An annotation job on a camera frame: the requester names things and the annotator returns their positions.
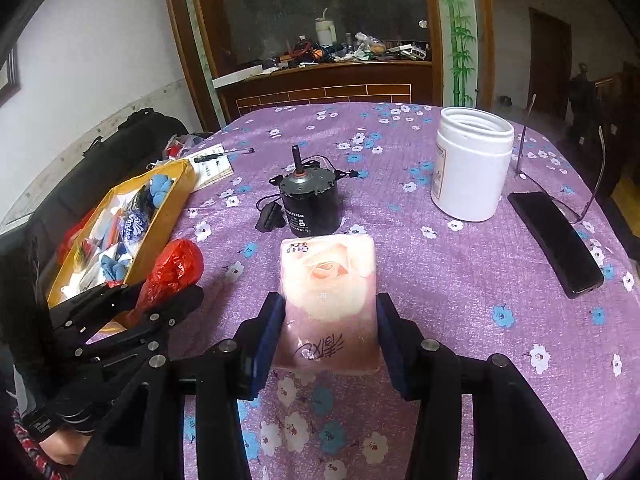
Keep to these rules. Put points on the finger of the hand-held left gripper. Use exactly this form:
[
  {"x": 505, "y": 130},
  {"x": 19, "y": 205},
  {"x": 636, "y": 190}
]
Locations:
[
  {"x": 160, "y": 317},
  {"x": 95, "y": 305}
]

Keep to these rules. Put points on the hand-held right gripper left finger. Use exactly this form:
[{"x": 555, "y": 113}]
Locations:
[{"x": 267, "y": 340}]

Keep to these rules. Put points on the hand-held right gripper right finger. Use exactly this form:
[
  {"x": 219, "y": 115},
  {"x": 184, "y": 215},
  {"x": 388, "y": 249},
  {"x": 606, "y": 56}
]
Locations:
[{"x": 395, "y": 350}]

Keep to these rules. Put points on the white plastic bag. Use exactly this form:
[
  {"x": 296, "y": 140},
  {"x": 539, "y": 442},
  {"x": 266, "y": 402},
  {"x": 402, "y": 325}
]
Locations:
[{"x": 80, "y": 277}]

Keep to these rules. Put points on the red plastic bag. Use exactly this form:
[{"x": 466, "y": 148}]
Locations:
[
  {"x": 72, "y": 240},
  {"x": 175, "y": 265}
]

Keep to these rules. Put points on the pink rose tissue pack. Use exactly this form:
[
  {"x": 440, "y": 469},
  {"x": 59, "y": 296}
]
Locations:
[{"x": 325, "y": 285}]

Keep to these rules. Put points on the yellow cardboard box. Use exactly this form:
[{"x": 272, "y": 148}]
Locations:
[{"x": 165, "y": 230}]

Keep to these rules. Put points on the person's left forearm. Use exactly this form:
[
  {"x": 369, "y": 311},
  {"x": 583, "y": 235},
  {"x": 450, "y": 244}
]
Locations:
[{"x": 30, "y": 450}]

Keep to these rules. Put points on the person's left hand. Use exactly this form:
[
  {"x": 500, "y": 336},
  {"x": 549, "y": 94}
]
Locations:
[{"x": 65, "y": 449}]

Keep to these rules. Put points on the red and blue packet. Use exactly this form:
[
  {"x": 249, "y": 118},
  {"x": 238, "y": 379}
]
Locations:
[{"x": 112, "y": 230}]

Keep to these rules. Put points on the purple floral tablecloth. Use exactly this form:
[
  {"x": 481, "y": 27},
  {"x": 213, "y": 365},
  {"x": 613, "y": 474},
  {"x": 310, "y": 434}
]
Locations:
[{"x": 400, "y": 270}]

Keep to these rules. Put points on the black suitcase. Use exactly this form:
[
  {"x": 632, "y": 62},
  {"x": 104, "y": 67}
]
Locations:
[{"x": 100, "y": 170}]

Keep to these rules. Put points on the black electric motor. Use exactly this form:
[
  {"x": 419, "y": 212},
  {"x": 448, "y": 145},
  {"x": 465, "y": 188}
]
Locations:
[{"x": 310, "y": 205}]

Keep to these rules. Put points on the white notebook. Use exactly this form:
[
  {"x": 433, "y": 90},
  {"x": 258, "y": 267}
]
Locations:
[{"x": 215, "y": 170}]

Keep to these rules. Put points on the crumpled plastic wrappers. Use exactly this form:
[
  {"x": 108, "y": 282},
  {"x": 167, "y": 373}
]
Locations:
[{"x": 175, "y": 150}]

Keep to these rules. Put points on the black pen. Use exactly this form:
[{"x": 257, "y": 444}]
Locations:
[{"x": 225, "y": 154}]

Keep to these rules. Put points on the white plastic jar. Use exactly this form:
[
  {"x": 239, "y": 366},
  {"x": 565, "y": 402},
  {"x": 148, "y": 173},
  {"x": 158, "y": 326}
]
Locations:
[{"x": 470, "y": 175}]

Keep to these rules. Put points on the black smartphone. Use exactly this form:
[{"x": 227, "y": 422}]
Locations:
[{"x": 555, "y": 245}]

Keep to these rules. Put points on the thin-framed eyeglasses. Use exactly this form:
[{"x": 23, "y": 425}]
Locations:
[{"x": 521, "y": 176}]

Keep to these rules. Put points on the flat white box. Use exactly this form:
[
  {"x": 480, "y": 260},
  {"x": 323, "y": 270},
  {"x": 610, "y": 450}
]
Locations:
[{"x": 237, "y": 77}]

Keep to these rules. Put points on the wooden cabinet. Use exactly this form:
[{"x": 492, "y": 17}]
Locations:
[{"x": 325, "y": 80}]

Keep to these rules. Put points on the clutter pile on cabinet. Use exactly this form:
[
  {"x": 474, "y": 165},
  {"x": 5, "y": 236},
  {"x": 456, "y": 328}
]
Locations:
[{"x": 350, "y": 50}]

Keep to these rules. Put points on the wooden chair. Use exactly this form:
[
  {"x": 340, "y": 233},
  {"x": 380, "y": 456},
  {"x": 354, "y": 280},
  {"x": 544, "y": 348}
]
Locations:
[{"x": 610, "y": 125}]

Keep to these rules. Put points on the white cup with straw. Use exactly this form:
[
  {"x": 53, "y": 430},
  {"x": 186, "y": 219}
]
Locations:
[{"x": 325, "y": 30}]

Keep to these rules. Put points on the brown wooden door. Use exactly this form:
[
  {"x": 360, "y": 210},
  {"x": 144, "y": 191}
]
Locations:
[{"x": 550, "y": 65}]

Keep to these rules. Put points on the dark picture frame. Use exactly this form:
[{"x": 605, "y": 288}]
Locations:
[{"x": 10, "y": 75}]

